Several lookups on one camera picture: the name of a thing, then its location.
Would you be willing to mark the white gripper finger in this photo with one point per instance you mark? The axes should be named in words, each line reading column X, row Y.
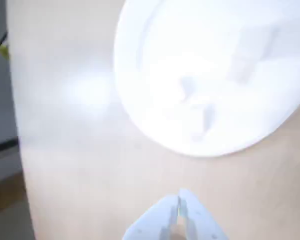
column 152, row 220
column 199, row 222

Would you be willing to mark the white cube block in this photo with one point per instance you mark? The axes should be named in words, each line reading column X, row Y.
column 197, row 105
column 257, row 52

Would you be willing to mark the white paper plate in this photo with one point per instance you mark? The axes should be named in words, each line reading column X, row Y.
column 164, row 75

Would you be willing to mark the black bar with white lettering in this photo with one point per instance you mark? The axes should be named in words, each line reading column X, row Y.
column 2, row 147

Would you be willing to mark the small green tag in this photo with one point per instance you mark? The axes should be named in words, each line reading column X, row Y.
column 4, row 51

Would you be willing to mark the brown wooden frame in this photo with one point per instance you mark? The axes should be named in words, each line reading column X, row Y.
column 7, row 192

